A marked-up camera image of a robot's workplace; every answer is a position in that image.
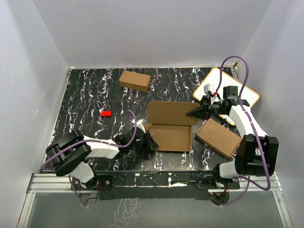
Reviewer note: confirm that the flat cardboard stack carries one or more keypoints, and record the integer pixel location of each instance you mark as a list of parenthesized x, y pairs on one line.
[(218, 138)]

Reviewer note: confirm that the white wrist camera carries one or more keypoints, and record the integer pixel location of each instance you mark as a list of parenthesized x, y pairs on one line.
[(210, 91), (140, 124)]

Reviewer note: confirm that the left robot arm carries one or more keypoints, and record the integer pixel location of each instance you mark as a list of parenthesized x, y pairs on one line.
[(68, 154)]

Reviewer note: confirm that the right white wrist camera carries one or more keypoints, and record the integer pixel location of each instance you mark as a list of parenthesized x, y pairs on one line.
[(210, 91)]

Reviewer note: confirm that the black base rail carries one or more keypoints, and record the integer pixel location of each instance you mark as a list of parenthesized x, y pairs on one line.
[(197, 185)]

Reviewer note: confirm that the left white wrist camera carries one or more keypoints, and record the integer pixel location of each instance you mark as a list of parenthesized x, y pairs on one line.
[(140, 124)]

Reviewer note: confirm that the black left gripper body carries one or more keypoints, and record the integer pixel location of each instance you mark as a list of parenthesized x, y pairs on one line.
[(142, 146)]

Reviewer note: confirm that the yellow-framed whiteboard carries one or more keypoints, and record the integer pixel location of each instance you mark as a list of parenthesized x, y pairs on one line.
[(229, 90)]

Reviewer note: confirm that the folded brown cardboard box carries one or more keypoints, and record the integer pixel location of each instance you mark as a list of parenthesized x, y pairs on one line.
[(135, 81)]

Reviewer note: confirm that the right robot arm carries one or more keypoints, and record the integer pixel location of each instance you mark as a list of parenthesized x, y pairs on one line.
[(257, 152)]

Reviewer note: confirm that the small red block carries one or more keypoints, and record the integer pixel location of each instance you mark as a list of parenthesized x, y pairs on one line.
[(106, 114)]

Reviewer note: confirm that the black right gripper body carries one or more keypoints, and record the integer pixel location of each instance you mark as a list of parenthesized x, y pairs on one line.
[(215, 109)]

